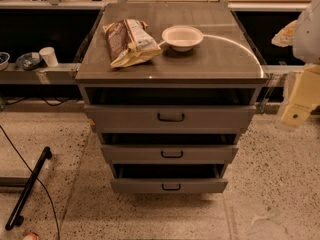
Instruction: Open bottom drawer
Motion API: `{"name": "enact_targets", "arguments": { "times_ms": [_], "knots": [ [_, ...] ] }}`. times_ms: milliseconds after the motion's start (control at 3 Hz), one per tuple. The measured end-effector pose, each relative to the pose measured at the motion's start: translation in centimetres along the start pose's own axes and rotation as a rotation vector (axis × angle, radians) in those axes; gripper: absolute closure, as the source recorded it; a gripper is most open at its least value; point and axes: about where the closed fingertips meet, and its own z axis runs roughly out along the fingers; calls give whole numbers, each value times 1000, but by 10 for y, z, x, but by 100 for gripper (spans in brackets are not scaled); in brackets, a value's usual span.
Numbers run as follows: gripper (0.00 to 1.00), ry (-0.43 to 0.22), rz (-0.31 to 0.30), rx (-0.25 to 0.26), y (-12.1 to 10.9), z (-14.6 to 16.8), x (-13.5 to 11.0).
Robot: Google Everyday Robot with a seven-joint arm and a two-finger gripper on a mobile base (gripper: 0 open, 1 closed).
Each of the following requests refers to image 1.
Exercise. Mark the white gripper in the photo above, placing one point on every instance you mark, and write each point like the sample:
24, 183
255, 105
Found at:
308, 37

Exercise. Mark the grey bottom drawer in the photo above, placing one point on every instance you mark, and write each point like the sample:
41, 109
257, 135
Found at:
168, 179

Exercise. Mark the grey drawer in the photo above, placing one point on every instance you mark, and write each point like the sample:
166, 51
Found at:
168, 179
169, 154
170, 119

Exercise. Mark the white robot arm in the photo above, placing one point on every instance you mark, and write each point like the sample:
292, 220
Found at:
304, 36

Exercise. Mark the grey drawer cabinet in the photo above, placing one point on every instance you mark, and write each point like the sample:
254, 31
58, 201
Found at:
221, 71

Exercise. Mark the grey middle drawer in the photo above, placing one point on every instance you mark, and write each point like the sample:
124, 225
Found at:
169, 154

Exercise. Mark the grey top drawer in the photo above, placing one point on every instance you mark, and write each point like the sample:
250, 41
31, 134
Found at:
170, 119

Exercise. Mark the white paper bowl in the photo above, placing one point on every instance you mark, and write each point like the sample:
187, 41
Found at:
182, 38

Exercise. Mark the brown chip bag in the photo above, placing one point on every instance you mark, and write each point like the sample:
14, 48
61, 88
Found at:
129, 44

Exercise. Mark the white paper cup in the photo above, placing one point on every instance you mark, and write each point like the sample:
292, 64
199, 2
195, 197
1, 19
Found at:
49, 56

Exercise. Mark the dark blue bowl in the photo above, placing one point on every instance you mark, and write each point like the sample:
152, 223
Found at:
29, 61

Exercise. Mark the blue white bowl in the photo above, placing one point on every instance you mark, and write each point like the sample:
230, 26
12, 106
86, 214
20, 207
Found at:
4, 60

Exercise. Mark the red white object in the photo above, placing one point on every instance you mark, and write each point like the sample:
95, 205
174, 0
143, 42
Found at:
31, 236

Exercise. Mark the black metal bar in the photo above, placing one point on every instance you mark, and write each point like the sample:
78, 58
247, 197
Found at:
15, 218

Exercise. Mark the grey metal shelf rail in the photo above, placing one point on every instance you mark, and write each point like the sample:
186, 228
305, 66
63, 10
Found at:
64, 74

